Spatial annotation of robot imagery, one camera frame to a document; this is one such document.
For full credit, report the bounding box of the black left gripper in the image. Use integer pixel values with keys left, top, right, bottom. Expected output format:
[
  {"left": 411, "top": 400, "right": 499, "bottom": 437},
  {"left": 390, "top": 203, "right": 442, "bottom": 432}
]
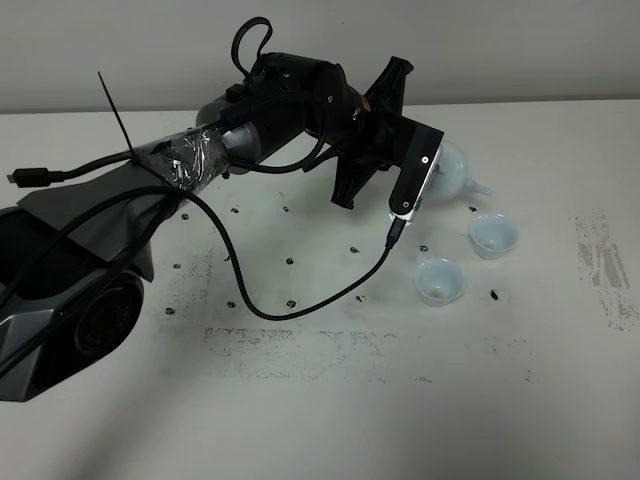
[{"left": 331, "top": 56, "right": 444, "bottom": 215}]

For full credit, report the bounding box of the light blue porcelain teapot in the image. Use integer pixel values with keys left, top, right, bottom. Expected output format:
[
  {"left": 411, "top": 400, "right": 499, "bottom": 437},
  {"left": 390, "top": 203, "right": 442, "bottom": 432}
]
[{"left": 423, "top": 141, "right": 493, "bottom": 205}]

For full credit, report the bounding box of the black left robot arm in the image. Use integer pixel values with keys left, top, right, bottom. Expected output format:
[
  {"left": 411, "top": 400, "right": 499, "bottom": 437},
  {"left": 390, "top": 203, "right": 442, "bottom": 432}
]
[{"left": 1, "top": 53, "right": 443, "bottom": 402}]

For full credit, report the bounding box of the far light blue teacup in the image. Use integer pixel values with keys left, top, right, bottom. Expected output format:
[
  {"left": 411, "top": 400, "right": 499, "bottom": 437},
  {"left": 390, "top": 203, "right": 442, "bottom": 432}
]
[{"left": 469, "top": 213, "right": 519, "bottom": 260}]

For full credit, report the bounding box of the light blue teacup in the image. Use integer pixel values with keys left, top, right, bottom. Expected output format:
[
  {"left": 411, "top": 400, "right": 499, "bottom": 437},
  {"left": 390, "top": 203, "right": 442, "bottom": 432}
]
[
  {"left": 469, "top": 213, "right": 519, "bottom": 260},
  {"left": 414, "top": 258, "right": 465, "bottom": 307}
]

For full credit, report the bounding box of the near light blue teacup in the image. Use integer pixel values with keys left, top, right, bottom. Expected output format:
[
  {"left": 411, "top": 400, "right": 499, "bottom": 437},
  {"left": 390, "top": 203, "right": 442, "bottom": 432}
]
[{"left": 414, "top": 258, "right": 465, "bottom": 307}]

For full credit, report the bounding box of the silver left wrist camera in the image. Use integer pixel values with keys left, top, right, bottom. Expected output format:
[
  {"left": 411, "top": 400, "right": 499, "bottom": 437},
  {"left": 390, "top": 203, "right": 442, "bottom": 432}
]
[{"left": 389, "top": 146, "right": 442, "bottom": 224}]

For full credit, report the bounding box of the black cable tie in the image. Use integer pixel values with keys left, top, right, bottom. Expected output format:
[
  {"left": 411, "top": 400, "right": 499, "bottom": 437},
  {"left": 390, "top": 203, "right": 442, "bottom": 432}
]
[{"left": 97, "top": 71, "right": 140, "bottom": 163}]

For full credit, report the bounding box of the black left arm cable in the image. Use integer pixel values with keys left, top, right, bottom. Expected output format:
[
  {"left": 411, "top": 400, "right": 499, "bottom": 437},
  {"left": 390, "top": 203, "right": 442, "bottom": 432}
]
[{"left": 0, "top": 17, "right": 407, "bottom": 381}]

